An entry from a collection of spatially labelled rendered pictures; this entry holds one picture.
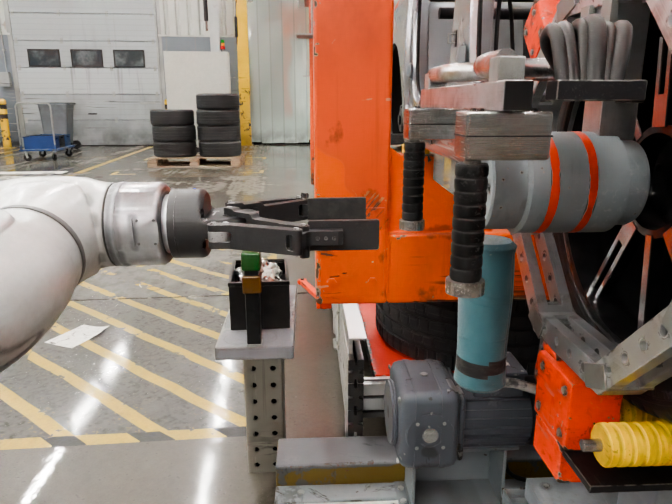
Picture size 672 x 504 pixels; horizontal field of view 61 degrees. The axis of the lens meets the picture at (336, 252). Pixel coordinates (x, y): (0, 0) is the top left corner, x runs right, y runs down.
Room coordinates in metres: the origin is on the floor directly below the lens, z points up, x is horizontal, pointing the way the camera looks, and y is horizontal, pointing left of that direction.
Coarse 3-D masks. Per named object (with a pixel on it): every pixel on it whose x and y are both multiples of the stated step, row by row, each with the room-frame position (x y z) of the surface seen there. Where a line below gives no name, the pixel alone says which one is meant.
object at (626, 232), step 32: (576, 128) 1.03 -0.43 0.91; (640, 128) 0.85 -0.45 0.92; (640, 224) 0.82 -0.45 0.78; (576, 256) 0.98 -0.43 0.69; (608, 256) 0.90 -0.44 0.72; (640, 256) 0.98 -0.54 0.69; (608, 288) 0.90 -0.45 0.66; (640, 288) 0.93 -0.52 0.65; (608, 320) 0.86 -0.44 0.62; (640, 320) 0.79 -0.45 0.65
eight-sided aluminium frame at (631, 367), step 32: (576, 0) 0.87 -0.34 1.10; (544, 96) 1.02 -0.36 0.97; (544, 256) 1.00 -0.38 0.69; (544, 320) 0.87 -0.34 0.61; (576, 320) 0.86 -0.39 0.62; (576, 352) 0.76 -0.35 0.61; (608, 352) 0.75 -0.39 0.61; (640, 352) 0.61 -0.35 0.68; (608, 384) 0.66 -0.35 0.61; (640, 384) 0.67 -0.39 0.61
